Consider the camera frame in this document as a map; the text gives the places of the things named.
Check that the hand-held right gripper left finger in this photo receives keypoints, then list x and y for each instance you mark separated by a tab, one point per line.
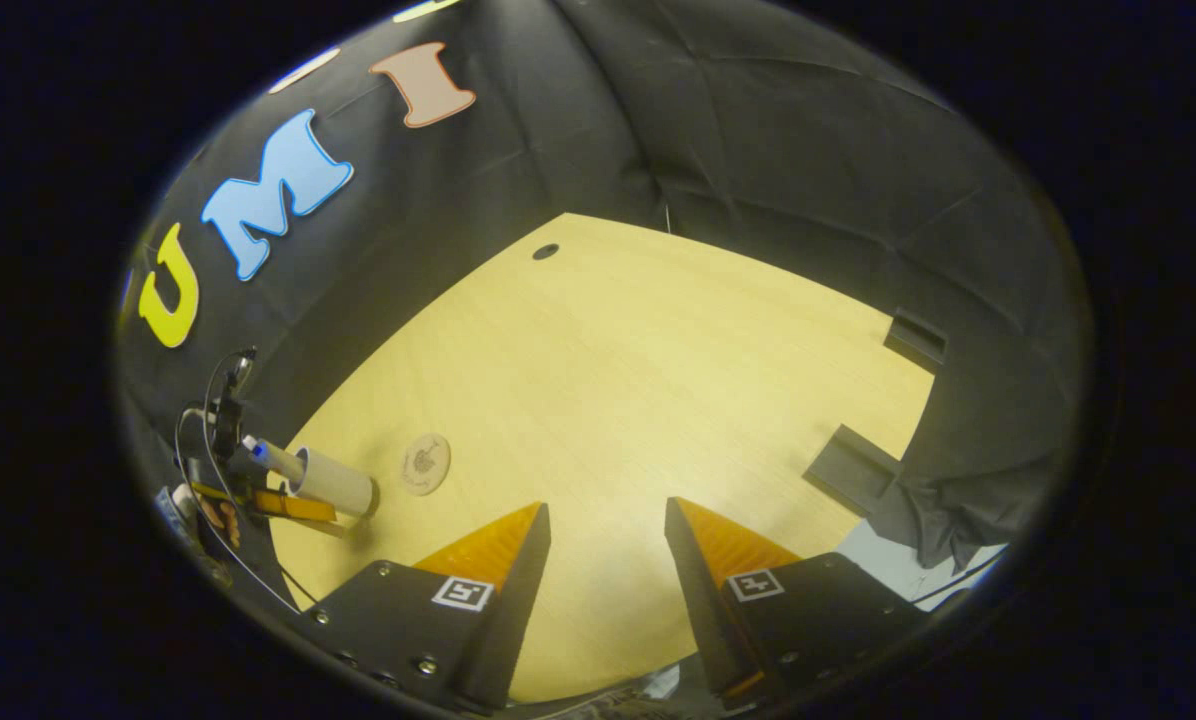
518	610

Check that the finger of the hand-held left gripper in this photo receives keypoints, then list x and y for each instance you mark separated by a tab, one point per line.
288	506

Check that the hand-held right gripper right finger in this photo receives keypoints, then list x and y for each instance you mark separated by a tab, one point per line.
693	600

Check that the round wooden coaster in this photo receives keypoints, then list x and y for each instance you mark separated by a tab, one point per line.
426	464

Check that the light wooden desktop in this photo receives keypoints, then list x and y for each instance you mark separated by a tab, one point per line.
608	400

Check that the black backdrop cloth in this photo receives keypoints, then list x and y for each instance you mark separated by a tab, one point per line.
808	180

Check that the black table bracket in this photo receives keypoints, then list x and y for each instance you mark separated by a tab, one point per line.
848	470
916	340

